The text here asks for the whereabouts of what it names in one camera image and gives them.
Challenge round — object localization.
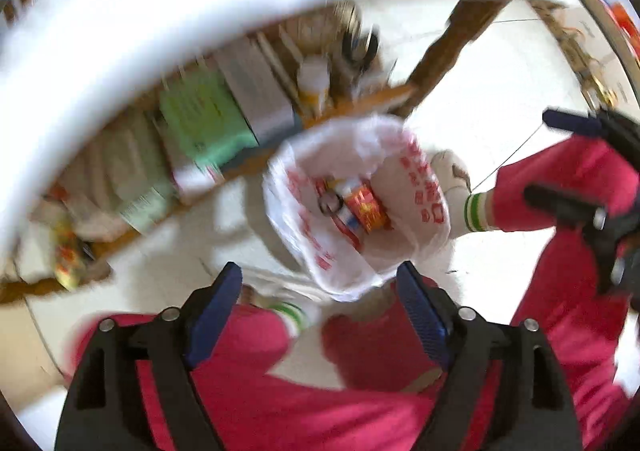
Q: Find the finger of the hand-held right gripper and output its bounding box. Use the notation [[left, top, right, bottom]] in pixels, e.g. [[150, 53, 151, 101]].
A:
[[522, 184, 640, 297], [542, 107, 640, 162]]

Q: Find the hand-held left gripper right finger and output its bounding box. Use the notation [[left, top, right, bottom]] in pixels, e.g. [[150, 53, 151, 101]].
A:
[[395, 260, 583, 451]]

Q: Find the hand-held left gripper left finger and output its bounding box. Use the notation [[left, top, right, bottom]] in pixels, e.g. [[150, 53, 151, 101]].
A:
[[54, 261, 244, 451]]

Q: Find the white red-printed plastic bag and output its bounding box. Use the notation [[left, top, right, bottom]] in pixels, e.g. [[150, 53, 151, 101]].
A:
[[262, 113, 451, 303]]

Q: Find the red cigarette box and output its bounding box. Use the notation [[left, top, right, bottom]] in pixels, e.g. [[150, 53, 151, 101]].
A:
[[347, 185, 390, 233]]

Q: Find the black tape roll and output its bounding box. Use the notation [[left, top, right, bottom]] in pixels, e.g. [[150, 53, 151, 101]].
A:
[[317, 191, 346, 219]]

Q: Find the person's right leg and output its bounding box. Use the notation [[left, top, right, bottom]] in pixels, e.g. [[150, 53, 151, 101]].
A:
[[492, 133, 640, 451]]

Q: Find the person's leg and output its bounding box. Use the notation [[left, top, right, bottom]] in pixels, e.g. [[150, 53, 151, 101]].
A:
[[492, 133, 640, 451], [75, 276, 506, 451]]

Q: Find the white green-striped sock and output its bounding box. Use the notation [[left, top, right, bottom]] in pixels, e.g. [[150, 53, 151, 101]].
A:
[[240, 281, 321, 337], [447, 188, 496, 238]]

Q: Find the person's left leg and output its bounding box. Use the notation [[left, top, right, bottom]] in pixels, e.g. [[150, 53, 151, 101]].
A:
[[75, 276, 506, 451]]

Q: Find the beige slipper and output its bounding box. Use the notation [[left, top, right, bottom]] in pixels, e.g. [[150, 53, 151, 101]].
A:
[[429, 149, 472, 194]]

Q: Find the pink and white pack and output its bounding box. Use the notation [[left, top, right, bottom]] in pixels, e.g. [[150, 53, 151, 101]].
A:
[[170, 151, 226, 204]]

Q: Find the wooden shelf with goods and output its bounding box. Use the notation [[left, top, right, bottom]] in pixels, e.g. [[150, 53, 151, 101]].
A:
[[0, 0, 548, 304]]

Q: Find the yellow and red snack packet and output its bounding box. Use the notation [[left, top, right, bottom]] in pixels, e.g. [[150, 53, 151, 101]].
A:
[[50, 216, 96, 289]]

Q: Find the open box with dark items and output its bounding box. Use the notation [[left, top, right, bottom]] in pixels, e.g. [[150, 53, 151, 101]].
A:
[[330, 1, 386, 86]]

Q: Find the beige flat box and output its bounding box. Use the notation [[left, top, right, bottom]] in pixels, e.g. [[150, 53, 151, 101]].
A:
[[215, 38, 296, 144]]

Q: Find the white bottle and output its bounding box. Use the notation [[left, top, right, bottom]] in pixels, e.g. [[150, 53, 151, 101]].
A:
[[296, 56, 333, 116]]

